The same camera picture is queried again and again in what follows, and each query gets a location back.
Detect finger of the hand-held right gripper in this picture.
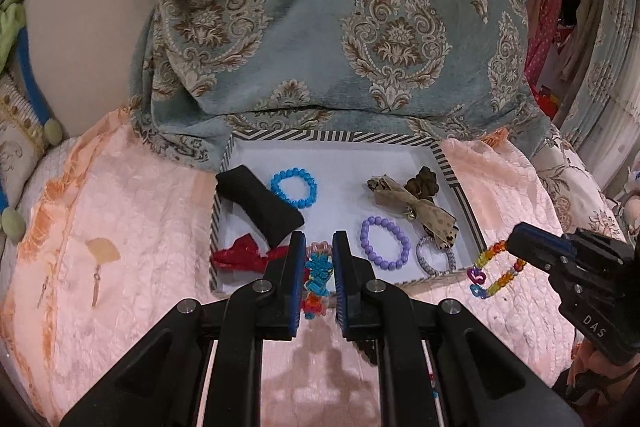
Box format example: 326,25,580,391
506,231,568,276
514,222,581,253

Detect black velvet cushion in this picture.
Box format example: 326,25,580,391
215,165,305,248

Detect purple bead bracelet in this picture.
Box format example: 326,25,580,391
360,216,411,270

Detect white plush toy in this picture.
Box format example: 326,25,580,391
619,157,640,235

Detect pink quilted blanket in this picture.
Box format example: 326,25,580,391
0,107,593,427

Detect red ribbon bow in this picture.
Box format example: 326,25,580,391
210,233,294,273

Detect hanging clothes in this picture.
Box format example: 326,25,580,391
522,0,612,120

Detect striped cardboard box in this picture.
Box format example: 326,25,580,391
209,130,487,298

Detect pale patterned curtain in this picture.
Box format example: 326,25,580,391
550,0,640,195

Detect brown flower hair clip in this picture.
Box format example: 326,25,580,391
404,166,442,201

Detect person's right forearm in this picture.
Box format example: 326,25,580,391
551,342,640,410

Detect teal and orange bead bracelet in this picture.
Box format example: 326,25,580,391
301,243,335,321

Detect green and blue plush toy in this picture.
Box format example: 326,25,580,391
0,2,67,244

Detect cream embroidered pillow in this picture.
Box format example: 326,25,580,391
0,72,52,210

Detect rainbow bead bracelet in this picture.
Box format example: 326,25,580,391
467,242,527,301

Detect blue bead bracelet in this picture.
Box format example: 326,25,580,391
270,168,318,210

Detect silver braided bracelet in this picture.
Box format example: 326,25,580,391
416,234,457,278

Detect cream floral bedsheet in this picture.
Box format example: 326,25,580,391
529,122,628,244

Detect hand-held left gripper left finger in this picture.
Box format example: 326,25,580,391
59,231,307,427

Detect beige cushion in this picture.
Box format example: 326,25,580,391
22,0,162,138

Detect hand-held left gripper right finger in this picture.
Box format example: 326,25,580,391
332,230,586,427

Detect leopard print bow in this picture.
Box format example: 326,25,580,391
367,175,459,251

